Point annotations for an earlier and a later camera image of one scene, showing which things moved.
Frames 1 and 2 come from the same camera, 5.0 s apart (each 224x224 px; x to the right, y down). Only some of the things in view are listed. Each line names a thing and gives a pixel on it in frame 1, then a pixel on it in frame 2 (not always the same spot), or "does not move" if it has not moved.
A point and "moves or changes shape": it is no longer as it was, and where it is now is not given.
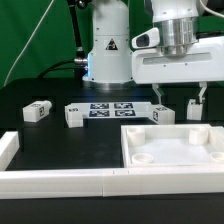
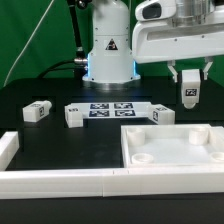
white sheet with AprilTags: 115,110 does not move
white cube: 194,110 moves or changes shape
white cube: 161,115 does not move
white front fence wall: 71,184 does not move
